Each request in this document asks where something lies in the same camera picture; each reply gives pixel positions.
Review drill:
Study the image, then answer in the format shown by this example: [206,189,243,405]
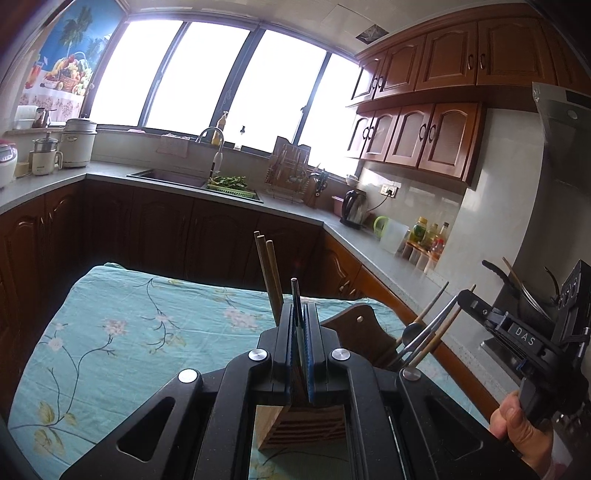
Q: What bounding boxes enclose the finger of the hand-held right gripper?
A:
[457,291,507,332]

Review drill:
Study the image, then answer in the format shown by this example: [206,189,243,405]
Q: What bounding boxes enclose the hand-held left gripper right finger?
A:
[301,303,539,480]

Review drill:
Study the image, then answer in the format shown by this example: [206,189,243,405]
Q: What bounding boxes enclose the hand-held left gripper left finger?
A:
[59,302,306,480]

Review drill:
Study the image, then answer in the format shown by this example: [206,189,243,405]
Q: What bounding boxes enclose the wooden utensil holder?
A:
[256,304,385,452]

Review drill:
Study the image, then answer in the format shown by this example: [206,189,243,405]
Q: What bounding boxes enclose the person's right hand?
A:
[489,390,556,463]

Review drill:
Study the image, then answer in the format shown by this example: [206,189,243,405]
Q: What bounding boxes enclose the black wok with lid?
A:
[482,256,570,325]

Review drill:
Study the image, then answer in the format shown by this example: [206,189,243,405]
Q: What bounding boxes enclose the gas stove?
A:
[479,331,533,385]

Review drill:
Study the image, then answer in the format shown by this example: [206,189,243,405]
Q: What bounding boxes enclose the row of spice jars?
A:
[403,239,440,273]

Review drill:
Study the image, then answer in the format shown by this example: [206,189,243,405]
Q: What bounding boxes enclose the steel electric kettle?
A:
[340,189,369,230]

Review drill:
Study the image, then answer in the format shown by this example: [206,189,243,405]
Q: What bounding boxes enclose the teal floral tablecloth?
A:
[9,262,491,480]

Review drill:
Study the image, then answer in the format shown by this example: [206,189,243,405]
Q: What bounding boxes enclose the knife block with knives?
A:
[302,162,331,209]

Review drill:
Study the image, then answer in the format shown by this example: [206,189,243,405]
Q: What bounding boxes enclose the green basket of vegetables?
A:
[206,174,256,200]

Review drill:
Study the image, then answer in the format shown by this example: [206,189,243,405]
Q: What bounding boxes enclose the wooden lower cabinets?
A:
[0,178,463,385]

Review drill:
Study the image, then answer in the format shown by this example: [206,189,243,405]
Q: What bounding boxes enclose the wooden cabinets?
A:
[0,178,463,385]
[343,8,560,184]

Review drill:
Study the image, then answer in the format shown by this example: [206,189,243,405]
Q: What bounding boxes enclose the range hood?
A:
[531,80,591,260]

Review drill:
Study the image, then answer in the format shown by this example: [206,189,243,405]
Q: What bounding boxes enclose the kitchen sink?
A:
[126,168,265,205]

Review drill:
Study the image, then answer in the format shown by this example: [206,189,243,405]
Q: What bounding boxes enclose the wooden upper cabinets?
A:
[343,8,560,184]

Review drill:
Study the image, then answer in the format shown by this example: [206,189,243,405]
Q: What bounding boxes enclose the chrome kitchen faucet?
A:
[196,126,226,179]

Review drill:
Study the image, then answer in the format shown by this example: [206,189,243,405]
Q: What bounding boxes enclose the white dishcloth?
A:
[156,133,190,157]

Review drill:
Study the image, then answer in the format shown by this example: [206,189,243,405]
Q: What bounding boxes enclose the yellow soap bottle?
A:
[210,110,230,147]

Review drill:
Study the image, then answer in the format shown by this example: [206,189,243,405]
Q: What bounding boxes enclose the kitchen window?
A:
[84,17,366,172]

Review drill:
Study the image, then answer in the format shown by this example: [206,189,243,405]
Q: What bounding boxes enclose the large white cooker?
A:
[59,117,99,169]

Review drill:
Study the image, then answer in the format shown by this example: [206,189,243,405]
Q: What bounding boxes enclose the small white electric pot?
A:
[28,132,64,176]

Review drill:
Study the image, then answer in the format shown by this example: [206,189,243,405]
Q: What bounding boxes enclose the white and red rice cooker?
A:
[0,143,20,189]

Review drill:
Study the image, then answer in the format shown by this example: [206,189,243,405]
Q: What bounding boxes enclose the white container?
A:
[13,104,38,130]

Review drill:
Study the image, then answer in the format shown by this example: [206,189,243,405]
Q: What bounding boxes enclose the clear pitcher with green handle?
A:
[372,215,411,255]

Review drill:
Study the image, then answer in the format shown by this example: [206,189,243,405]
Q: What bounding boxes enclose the wire dish rack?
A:
[265,136,315,204]

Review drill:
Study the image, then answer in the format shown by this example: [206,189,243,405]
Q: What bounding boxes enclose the tropical fruit wall poster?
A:
[17,0,126,128]

